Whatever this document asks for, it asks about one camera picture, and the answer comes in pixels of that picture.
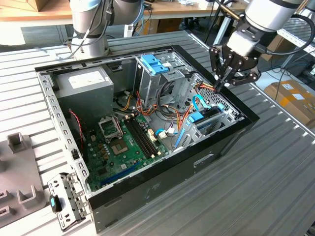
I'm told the orange red wire bundle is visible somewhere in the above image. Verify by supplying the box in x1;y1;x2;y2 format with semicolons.
113;89;194;131

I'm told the black latch with blue stripe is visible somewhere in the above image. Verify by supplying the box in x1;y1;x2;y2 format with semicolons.
49;195;63;212

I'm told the black case fan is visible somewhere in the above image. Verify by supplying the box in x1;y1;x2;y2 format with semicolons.
67;109;87;158

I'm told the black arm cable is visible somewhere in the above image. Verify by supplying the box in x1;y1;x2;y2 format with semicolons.
56;0;114;60

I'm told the plain brown cardboard box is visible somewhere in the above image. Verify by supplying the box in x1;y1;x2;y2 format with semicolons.
260;34;291;62

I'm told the hard disk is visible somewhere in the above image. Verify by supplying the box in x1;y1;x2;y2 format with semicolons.
173;104;226;149

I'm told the metal socket cover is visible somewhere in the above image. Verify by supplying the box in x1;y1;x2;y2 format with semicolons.
98;115;123;142

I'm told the metal disk bay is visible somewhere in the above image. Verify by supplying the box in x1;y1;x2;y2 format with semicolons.
172;105;247;150

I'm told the blue drive carrier handle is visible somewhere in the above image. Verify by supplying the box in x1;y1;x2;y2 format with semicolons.
140;54;169;75

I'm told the wooden desk with white legs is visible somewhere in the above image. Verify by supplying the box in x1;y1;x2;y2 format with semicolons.
145;0;247;47

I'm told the metal expansion bracket cover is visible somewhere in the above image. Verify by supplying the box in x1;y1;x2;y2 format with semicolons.
47;172;88;232

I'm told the CPU socket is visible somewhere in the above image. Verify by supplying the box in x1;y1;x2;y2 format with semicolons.
110;140;128;156

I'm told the blue data wire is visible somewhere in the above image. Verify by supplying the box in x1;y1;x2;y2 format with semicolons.
191;94;213;112

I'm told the light wooden desk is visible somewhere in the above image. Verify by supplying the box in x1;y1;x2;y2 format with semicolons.
0;0;74;22

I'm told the black camera bracket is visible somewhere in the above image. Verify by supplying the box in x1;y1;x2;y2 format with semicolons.
235;22;262;40

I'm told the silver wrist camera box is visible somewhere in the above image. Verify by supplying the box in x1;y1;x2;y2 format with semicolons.
225;31;258;59

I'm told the black RAM slot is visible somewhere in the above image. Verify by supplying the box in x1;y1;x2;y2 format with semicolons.
131;117;158;156
126;118;152;159

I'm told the blue expansion slot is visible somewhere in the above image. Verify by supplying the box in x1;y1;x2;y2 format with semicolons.
99;161;141;187

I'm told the red yellow power wire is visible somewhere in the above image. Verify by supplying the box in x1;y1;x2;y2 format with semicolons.
193;82;220;93

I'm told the black open PC case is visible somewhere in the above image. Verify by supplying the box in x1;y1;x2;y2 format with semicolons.
34;44;260;234

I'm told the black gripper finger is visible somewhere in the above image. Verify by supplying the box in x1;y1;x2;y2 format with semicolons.
209;45;234;93
222;61;261;87

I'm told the green motherboard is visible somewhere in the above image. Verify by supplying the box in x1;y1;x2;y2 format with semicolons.
82;113;170;192

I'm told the black camera cable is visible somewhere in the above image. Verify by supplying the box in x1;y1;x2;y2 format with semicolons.
257;14;315;56

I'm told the grey parts rack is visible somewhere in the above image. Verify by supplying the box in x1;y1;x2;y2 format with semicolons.
0;132;47;228

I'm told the metal frame slat table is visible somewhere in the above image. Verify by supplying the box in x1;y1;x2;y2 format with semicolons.
277;17;315;70

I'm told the cardboard box with labels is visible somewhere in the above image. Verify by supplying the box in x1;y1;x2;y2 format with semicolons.
264;80;315;128

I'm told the white connector with blue wire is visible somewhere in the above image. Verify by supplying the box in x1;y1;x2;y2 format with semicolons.
155;127;178;140

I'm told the brown wooden box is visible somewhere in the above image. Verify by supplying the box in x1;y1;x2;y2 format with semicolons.
26;0;50;12

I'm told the grey power supply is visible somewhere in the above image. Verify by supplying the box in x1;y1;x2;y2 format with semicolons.
53;66;114;121

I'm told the metal drive cage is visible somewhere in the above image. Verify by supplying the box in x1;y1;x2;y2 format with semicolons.
134;49;192;109

